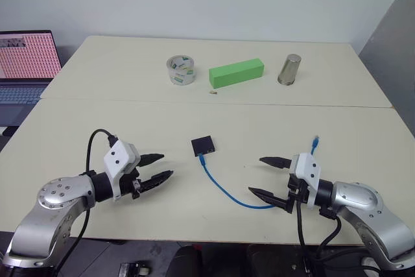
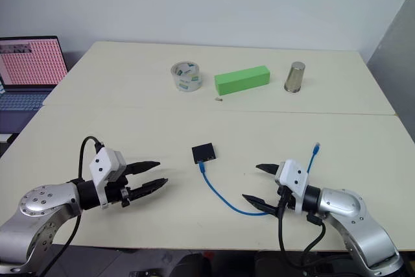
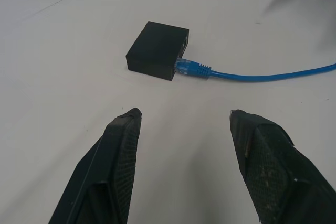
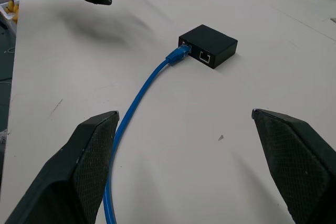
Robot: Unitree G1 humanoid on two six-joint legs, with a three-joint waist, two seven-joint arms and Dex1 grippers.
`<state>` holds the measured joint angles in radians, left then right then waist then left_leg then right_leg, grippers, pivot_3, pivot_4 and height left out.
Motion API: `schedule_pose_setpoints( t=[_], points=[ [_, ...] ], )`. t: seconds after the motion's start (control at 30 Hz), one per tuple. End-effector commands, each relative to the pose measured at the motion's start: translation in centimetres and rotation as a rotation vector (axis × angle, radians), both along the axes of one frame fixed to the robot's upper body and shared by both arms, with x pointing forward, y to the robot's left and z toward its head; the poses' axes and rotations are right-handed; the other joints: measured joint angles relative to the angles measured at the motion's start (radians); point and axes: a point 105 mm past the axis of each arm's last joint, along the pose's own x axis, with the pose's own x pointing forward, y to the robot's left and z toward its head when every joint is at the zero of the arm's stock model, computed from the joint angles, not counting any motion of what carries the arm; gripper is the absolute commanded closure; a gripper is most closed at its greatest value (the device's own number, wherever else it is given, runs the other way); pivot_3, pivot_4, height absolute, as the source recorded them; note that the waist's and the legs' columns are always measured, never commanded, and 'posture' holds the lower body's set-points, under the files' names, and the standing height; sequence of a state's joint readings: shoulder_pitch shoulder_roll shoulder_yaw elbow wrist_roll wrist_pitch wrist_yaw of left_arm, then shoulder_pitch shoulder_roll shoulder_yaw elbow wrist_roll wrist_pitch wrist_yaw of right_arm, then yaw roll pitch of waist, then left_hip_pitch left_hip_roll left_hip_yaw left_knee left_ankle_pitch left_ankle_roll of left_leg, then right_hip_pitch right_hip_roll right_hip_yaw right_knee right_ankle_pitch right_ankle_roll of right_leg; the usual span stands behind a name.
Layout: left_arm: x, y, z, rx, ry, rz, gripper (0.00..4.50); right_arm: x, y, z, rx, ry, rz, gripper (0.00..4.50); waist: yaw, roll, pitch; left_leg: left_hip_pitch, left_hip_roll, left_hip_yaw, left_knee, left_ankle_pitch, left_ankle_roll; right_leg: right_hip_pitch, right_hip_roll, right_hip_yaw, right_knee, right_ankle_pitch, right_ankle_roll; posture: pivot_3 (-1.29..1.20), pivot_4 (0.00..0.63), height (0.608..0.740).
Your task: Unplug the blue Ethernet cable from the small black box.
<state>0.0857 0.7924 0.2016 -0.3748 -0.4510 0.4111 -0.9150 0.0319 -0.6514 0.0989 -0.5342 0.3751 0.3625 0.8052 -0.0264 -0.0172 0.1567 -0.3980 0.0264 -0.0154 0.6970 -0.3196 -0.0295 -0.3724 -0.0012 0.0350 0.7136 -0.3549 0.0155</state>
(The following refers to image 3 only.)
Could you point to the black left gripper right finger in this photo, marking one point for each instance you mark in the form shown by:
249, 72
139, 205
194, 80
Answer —
278, 171

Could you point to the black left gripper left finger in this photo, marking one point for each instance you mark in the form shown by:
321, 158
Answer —
105, 171

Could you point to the black plastic box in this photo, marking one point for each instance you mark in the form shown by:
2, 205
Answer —
155, 49

